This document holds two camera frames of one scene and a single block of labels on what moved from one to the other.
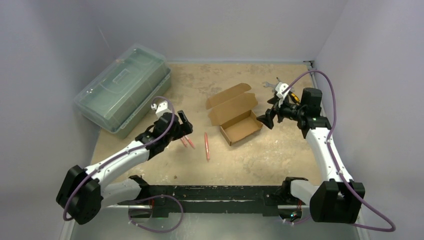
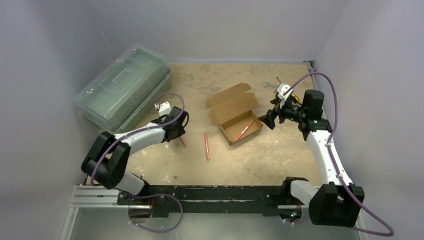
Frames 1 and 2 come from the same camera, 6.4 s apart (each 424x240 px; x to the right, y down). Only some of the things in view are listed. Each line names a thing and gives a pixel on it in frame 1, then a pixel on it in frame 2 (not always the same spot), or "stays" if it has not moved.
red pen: [207, 145] stays
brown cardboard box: [231, 110] stays
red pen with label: [190, 141] -> [239, 135]
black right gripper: [274, 112] stays
